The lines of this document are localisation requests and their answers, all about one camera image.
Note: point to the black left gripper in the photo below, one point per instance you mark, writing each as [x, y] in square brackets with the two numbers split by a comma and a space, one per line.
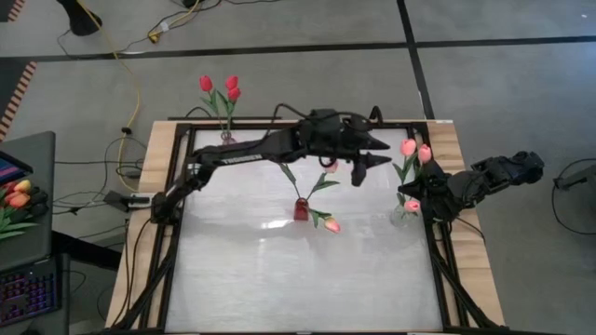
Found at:
[358, 139]

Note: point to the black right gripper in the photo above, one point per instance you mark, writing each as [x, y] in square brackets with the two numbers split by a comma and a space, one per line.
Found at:
[435, 191]

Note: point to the red tulip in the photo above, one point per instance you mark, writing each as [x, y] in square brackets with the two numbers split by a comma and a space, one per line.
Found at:
[206, 84]
[231, 82]
[234, 94]

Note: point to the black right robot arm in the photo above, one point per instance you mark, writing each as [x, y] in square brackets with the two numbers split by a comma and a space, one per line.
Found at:
[489, 179]

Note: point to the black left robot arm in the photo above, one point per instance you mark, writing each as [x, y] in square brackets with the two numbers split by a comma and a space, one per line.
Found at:
[242, 156]

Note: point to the clear crystal glass vase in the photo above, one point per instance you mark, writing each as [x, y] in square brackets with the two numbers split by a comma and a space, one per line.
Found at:
[400, 218]

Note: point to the red glass vase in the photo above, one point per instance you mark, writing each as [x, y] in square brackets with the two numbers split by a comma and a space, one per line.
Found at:
[301, 211]

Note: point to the purple glass vase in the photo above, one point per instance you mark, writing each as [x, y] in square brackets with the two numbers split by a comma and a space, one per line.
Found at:
[228, 138]

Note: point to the white label sticker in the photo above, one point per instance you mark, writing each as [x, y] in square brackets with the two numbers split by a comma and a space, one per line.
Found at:
[444, 121]

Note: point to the black floor stand leg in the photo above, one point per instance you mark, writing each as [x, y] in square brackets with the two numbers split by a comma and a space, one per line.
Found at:
[579, 179]

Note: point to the black bar behind table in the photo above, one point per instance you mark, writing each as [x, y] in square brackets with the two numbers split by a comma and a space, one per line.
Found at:
[205, 118]

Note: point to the black power box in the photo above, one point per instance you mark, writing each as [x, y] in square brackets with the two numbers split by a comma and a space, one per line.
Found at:
[116, 200]

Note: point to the black chair base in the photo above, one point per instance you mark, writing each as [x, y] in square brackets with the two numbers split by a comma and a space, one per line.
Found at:
[81, 21]

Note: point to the grey side desk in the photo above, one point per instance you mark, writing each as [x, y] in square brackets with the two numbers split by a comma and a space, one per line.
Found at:
[39, 223]

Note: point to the spare tulip bunch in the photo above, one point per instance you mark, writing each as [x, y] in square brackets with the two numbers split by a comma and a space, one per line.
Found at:
[18, 200]

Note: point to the black computer monitor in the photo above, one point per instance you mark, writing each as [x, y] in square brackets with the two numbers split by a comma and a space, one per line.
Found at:
[11, 170]

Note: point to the black striped-edge floor mat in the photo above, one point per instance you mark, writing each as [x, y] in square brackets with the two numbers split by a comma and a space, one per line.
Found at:
[11, 93]
[7, 9]

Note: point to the backlit black keyboard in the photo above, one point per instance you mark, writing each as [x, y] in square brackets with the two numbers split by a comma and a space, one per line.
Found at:
[28, 293]

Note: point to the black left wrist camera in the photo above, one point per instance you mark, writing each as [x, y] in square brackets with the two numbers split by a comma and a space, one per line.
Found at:
[323, 122]

